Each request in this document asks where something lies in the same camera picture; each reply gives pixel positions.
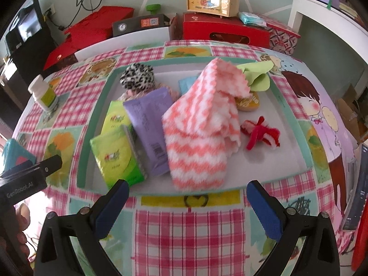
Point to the white chair back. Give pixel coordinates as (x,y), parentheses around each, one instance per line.
(115,43)

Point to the wall socket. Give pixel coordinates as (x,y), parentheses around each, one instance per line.
(49,10)

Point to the person's left hand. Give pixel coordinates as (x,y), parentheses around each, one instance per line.
(24,212)

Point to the red pink pipe cleaner bundle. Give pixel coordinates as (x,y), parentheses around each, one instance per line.
(258,133)

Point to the checked printed tablecloth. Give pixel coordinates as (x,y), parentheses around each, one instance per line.
(187,235)

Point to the green cloth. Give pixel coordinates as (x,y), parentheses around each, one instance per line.
(258,80)

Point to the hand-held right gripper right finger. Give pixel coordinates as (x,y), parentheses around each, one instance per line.
(264,210)

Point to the red patterned box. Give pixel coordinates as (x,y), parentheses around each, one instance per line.
(281,38)

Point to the blue wipes pack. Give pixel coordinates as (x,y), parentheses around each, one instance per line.
(252,19)

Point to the leopard print scrunchie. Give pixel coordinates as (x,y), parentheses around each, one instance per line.
(136,77)

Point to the brown cardboard box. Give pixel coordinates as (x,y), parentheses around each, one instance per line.
(349,112)

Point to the white desk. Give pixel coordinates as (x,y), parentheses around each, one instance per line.
(316,5)

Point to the white pill bottle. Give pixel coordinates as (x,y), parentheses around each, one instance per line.
(43,95)

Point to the purple wipes pack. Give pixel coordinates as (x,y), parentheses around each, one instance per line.
(146,126)

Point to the teal packet with red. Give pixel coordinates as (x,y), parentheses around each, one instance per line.
(15,155)

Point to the green tissue pack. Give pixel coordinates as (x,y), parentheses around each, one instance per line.
(115,158)
(115,118)

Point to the small black monitor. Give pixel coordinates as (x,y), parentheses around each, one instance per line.
(27,27)

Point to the black labelled box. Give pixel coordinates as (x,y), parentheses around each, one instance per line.
(138,24)

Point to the pink striped fluffy towel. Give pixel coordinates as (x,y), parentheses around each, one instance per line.
(195,149)

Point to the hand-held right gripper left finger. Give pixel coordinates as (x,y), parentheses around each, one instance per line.
(112,207)

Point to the teal shallow box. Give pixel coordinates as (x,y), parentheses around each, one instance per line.
(273,166)

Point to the red flat gift box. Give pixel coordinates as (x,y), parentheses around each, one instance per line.
(86,31)

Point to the green plastic toy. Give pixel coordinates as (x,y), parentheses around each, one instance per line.
(151,8)

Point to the red carton with slot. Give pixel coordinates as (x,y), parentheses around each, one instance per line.
(230,30)

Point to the black cabinet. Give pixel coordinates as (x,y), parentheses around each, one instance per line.
(28,63)

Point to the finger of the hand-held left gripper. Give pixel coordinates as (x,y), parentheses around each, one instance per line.
(50,165)

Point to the blue face mask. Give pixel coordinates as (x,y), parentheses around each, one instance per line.
(187,84)

